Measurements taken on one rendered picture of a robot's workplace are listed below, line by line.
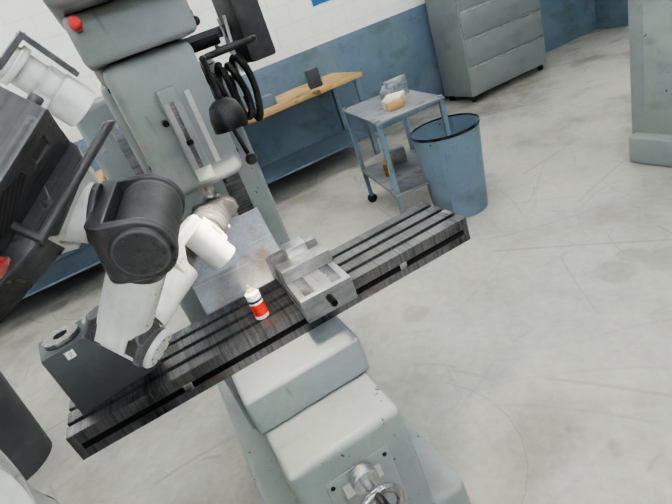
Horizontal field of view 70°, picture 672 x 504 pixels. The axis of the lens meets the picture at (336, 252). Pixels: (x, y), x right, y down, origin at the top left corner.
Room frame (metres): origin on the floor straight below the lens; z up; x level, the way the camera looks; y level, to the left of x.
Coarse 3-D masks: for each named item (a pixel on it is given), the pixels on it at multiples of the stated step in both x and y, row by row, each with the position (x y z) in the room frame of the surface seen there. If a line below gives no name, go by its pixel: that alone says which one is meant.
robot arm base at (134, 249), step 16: (144, 176) 0.74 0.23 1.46; (160, 176) 0.75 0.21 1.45; (112, 192) 0.71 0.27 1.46; (176, 192) 0.74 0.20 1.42; (96, 208) 0.67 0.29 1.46; (112, 208) 0.68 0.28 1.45; (96, 224) 0.62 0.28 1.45; (112, 224) 0.62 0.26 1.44; (128, 224) 0.61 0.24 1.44; (144, 224) 0.61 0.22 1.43; (160, 224) 0.62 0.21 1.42; (96, 240) 0.62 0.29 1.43; (112, 240) 0.61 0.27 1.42; (128, 240) 0.61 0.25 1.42; (144, 240) 0.61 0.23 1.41; (160, 240) 0.61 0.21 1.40; (176, 240) 0.63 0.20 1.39; (112, 256) 0.61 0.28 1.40; (128, 256) 0.62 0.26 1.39; (144, 256) 0.62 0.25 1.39; (160, 256) 0.62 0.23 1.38; (176, 256) 0.63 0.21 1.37; (112, 272) 0.63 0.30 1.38; (128, 272) 0.62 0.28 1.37; (144, 272) 0.62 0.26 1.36; (160, 272) 0.63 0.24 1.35
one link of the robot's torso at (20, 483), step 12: (0, 456) 0.62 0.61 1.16; (0, 468) 0.54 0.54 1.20; (12, 468) 0.62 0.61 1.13; (0, 480) 0.54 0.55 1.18; (12, 480) 0.54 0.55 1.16; (24, 480) 0.60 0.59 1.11; (0, 492) 0.53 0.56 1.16; (12, 492) 0.54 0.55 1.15; (24, 492) 0.54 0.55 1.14; (36, 492) 0.61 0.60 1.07
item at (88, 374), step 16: (80, 320) 1.16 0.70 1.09; (48, 336) 1.10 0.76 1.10; (64, 336) 1.07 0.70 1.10; (80, 336) 1.06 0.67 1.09; (48, 352) 1.04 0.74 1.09; (64, 352) 1.03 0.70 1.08; (80, 352) 1.04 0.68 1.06; (96, 352) 1.06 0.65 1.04; (112, 352) 1.07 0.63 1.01; (48, 368) 1.01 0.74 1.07; (64, 368) 1.02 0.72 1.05; (80, 368) 1.04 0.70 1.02; (96, 368) 1.05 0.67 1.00; (112, 368) 1.06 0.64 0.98; (128, 368) 1.07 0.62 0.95; (144, 368) 1.09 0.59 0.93; (64, 384) 1.01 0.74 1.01; (80, 384) 1.03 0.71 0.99; (96, 384) 1.04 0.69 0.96; (112, 384) 1.05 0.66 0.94; (128, 384) 1.06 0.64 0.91; (80, 400) 1.02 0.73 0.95; (96, 400) 1.03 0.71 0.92
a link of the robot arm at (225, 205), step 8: (216, 200) 1.16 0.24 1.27; (224, 200) 1.16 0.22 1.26; (232, 200) 1.16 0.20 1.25; (192, 208) 1.17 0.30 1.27; (200, 208) 1.08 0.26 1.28; (208, 208) 1.08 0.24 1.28; (216, 208) 1.09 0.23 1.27; (224, 208) 1.12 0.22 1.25; (232, 208) 1.16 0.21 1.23; (224, 216) 1.08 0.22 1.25; (232, 216) 1.16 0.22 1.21
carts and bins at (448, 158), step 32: (384, 96) 3.50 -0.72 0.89; (416, 96) 3.40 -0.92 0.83; (352, 128) 3.83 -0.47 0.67; (416, 128) 3.35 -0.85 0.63; (448, 128) 3.13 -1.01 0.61; (384, 160) 3.56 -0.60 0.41; (416, 160) 3.59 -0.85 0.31; (448, 160) 2.95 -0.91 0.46; (480, 160) 3.00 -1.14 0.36; (448, 192) 2.99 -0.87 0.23; (480, 192) 2.98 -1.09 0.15; (0, 384) 2.12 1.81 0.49; (0, 416) 2.02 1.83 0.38; (32, 416) 2.19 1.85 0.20; (0, 448) 1.95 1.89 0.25; (32, 448) 2.04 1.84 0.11
